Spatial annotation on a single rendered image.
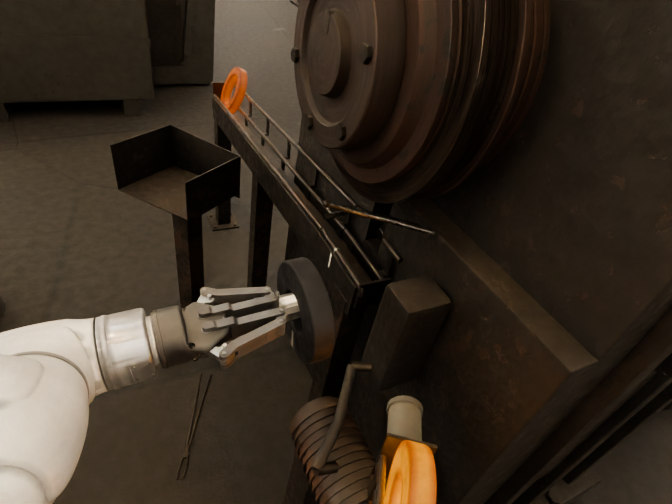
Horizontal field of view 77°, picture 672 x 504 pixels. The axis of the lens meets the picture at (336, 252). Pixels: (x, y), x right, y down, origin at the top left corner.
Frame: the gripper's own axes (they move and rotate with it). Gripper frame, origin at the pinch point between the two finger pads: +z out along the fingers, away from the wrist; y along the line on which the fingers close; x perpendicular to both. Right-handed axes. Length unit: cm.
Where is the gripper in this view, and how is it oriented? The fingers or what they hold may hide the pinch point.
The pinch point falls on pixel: (303, 302)
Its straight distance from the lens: 62.2
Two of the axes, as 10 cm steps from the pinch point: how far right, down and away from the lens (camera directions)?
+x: 1.2, -7.5, -6.5
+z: 9.0, -1.9, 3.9
